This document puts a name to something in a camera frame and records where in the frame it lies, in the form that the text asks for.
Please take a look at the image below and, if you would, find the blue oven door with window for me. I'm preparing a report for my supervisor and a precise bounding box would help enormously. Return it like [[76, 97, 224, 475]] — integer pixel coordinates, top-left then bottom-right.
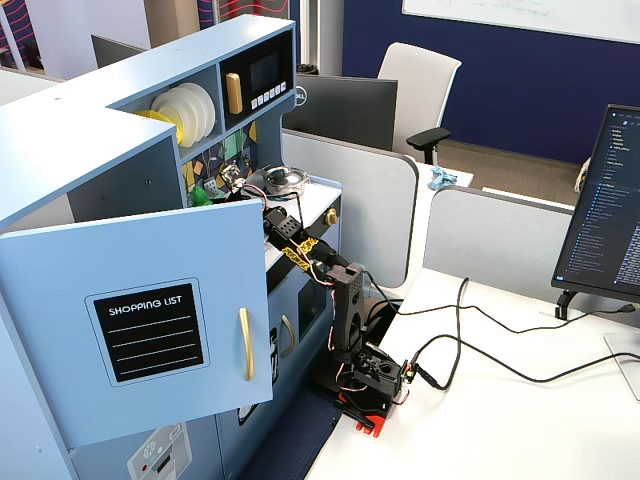
[[294, 269, 341, 361]]

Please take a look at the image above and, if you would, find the red table clamp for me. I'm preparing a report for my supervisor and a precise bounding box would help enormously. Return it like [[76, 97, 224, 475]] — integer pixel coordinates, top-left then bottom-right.
[[333, 389, 396, 437]]

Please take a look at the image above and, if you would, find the black toy microwave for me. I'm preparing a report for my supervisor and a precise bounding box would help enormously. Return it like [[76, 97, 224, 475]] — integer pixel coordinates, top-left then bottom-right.
[[219, 29, 294, 132]]

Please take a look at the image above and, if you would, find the black Dell monitor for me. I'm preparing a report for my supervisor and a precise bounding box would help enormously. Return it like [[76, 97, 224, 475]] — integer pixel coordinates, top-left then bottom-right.
[[282, 74, 400, 152]]

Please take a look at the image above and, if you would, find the white office chair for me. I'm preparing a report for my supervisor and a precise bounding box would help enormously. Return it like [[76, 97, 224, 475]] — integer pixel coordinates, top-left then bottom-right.
[[377, 42, 464, 166]]

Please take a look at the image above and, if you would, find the black cable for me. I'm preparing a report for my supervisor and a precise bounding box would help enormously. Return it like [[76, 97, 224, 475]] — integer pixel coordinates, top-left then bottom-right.
[[364, 269, 640, 346], [412, 334, 640, 391]]

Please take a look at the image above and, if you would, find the blue wooden toy kitchen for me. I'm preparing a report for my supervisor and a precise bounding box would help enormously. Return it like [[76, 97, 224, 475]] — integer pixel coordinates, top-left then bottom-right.
[[0, 13, 344, 480]]

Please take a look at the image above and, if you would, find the white toy plate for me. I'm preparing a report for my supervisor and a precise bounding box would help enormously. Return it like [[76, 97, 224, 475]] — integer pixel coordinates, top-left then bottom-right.
[[169, 85, 209, 144], [150, 90, 199, 148], [182, 82, 217, 137]]

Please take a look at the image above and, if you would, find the blue crumpled cloth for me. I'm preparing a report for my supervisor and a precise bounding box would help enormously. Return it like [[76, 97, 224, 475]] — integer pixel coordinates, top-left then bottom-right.
[[426, 167, 459, 191]]

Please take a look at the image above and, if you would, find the white whiteboard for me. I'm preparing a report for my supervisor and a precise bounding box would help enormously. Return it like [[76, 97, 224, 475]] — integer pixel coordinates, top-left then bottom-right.
[[402, 0, 640, 45]]

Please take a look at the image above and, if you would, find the monitor showing code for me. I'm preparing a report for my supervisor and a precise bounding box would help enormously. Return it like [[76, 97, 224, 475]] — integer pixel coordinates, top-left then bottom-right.
[[551, 103, 640, 321]]

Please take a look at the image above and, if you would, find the dark background monitor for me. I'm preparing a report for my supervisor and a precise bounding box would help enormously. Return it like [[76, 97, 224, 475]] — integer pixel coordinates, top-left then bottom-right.
[[90, 33, 149, 70]]

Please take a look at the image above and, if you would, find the blue shopping list cabinet door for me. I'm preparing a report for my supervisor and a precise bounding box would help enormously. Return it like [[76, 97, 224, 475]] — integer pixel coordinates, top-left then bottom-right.
[[0, 197, 275, 449]]

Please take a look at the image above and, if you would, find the blue ice dispenser fridge door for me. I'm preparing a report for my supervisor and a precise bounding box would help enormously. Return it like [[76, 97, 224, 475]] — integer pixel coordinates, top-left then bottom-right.
[[64, 407, 224, 480]]

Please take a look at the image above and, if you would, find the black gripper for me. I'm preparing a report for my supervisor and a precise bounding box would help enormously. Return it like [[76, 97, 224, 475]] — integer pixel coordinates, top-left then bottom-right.
[[215, 192, 282, 235]]

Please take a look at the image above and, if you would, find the steel toy pot with lid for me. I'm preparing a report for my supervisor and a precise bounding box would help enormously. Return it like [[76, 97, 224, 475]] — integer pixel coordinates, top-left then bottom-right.
[[262, 165, 311, 197]]

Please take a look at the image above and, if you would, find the grey desk divider panel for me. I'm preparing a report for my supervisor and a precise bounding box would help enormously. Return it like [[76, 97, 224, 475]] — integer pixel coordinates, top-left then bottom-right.
[[422, 187, 576, 287], [280, 127, 420, 290]]

